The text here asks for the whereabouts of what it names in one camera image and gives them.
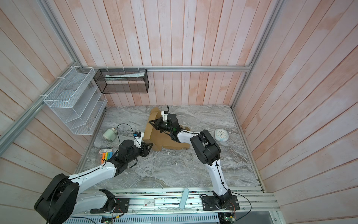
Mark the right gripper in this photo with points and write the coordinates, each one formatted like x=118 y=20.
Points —
x=158 y=126

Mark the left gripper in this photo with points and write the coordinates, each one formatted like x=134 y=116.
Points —
x=144 y=148

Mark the brown cardboard box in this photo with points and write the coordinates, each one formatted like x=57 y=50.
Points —
x=158 y=139

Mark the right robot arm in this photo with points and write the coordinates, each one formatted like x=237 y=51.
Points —
x=207 y=150

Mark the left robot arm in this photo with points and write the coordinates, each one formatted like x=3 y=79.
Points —
x=65 y=195

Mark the white tape roll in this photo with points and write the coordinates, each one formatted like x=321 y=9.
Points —
x=110 y=134

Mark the coloured marker pack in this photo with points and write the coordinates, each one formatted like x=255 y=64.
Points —
x=106 y=153

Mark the black mesh basket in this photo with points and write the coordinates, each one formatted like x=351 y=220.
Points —
x=119 y=87

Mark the white label tag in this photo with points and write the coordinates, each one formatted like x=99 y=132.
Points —
x=149 y=203

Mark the paper sheet in basket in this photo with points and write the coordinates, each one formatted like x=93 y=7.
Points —
x=125 y=77

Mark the white round clock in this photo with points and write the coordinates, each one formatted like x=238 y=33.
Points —
x=221 y=135

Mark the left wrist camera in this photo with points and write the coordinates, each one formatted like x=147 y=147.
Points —
x=138 y=138

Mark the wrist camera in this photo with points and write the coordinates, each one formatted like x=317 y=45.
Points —
x=164 y=115
x=138 y=138

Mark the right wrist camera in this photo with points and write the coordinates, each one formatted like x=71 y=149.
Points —
x=164 y=115

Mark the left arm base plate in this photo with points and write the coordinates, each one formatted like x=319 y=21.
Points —
x=112 y=204

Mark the white wire mesh shelf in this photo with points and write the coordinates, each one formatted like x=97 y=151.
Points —
x=76 y=101

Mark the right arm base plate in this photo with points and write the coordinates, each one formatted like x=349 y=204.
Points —
x=212 y=203

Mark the aluminium wall frame bar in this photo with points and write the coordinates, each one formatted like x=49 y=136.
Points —
x=180 y=68

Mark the aluminium front rail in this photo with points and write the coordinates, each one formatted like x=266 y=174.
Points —
x=250 y=198

